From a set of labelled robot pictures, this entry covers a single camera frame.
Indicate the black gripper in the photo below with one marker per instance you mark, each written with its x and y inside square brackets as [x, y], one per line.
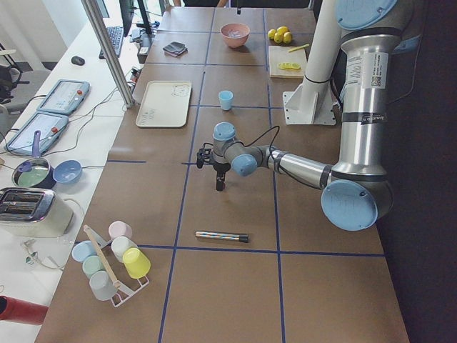
[220, 168]

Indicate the steel muddler with black tip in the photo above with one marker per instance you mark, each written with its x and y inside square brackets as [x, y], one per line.
[244, 238]

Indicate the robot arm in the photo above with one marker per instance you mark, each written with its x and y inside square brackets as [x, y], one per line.
[355, 191]

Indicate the pink bowl of ice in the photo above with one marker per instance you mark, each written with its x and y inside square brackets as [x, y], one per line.
[235, 35]

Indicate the light blue plastic cup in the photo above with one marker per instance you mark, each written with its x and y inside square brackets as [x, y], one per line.
[225, 99]

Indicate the pink cup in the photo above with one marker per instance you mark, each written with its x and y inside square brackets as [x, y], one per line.
[119, 228]

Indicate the yellow cup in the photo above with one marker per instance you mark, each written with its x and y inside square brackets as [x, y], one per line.
[136, 262]

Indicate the white cup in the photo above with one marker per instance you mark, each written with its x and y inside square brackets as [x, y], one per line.
[120, 245]

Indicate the white cup rack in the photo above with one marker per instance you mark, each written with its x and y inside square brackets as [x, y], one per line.
[124, 291]

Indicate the green cup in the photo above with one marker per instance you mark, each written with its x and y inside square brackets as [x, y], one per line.
[92, 265]

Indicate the blue cup on rack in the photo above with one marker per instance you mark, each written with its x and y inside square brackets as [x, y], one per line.
[82, 251]

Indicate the grey cup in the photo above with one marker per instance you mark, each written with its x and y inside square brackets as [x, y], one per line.
[102, 286]

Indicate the yellow lemons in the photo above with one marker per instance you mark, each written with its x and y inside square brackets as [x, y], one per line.
[281, 35]

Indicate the wooden cutting board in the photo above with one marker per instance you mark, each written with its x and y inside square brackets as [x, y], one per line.
[281, 54]

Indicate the lemon slices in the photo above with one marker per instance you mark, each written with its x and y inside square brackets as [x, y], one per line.
[289, 66]

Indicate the grey folded cloth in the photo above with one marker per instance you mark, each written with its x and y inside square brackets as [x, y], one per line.
[175, 49]

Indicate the yellow knife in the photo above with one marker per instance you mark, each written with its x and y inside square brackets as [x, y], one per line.
[296, 48]

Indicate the cream bear tray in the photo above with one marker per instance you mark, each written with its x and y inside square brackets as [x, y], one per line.
[165, 104]

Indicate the black keyboard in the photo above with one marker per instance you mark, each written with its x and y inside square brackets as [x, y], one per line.
[116, 35]

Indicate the blue bowl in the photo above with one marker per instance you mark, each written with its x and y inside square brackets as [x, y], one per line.
[67, 172]

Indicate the black computer mouse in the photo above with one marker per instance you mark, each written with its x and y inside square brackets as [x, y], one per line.
[77, 60]

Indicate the far teach pendant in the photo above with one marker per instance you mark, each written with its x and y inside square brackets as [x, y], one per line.
[65, 97]

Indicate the teach pendant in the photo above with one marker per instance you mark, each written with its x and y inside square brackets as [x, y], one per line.
[65, 97]
[51, 127]

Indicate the near teach pendant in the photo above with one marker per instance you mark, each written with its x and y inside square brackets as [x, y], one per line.
[51, 127]

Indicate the blue saucepan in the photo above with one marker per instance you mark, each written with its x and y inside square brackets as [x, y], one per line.
[36, 172]

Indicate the cream toaster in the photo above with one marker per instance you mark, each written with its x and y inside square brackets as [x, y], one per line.
[38, 213]

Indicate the red cylinder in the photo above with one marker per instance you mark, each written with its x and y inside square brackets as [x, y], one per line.
[20, 311]

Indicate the white camera pole mount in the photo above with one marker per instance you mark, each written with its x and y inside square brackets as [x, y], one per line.
[311, 102]

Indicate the aluminium frame post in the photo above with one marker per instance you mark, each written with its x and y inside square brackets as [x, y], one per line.
[95, 18]

